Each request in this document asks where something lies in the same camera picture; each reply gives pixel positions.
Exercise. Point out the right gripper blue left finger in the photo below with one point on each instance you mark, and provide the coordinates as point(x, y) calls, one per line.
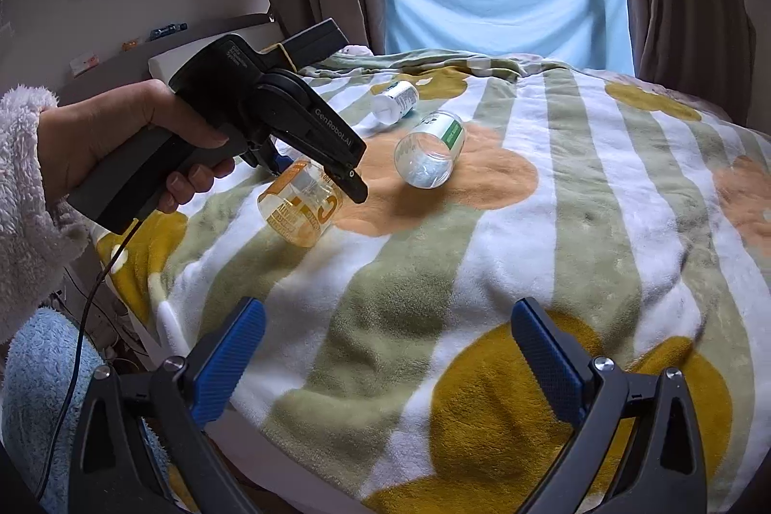
point(113, 468)

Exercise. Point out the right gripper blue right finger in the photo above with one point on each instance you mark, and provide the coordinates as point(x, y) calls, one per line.
point(663, 466)

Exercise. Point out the orange label clear plastic cup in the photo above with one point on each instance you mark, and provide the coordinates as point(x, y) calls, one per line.
point(301, 203)

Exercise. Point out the white fluffy sleeve forearm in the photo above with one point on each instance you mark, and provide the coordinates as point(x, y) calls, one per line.
point(37, 240)

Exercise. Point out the blue label white plastic cup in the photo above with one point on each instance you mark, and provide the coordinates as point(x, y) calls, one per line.
point(394, 102)

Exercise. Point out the green label clear plastic cup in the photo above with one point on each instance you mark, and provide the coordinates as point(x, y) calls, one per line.
point(426, 156)

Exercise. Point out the person's left hand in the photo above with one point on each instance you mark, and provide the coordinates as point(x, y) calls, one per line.
point(71, 139)

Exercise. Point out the blue toy on shelf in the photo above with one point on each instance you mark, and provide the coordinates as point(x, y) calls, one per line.
point(166, 31)

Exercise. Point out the striped floral fleece blanket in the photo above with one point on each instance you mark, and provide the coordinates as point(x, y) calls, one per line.
point(388, 380)

